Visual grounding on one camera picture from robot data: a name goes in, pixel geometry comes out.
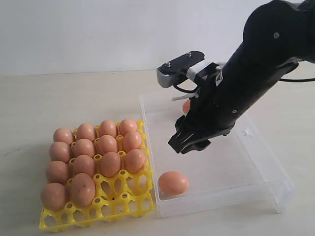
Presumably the clear plastic storage box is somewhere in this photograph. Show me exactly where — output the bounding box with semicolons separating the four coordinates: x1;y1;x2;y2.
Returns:
140;89;295;217

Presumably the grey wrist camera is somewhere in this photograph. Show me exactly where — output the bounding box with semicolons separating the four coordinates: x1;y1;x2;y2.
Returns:
157;51;220;88

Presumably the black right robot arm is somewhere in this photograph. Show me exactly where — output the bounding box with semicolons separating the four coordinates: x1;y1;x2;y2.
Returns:
168;0;315;154

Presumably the brown egg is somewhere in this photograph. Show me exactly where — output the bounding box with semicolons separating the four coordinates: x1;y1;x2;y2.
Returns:
123;131;143;153
70;173;95;207
45;160;69;185
99;152;122;178
73;155;96;177
119;119;138;136
125;149;146;174
73;139;96;157
158;171;189;195
53;127;75;145
40;183;69;211
99;119;118;138
49;142;72;164
76;123;97;141
182;100;190;114
97;135;118;155

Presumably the black cable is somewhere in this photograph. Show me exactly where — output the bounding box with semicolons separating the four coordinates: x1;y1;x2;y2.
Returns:
171;76;315;102

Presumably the yellow plastic egg tray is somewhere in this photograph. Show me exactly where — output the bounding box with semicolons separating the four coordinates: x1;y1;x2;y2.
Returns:
39;120;154;233

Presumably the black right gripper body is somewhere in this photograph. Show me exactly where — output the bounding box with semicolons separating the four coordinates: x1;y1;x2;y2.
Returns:
175;46;298;139

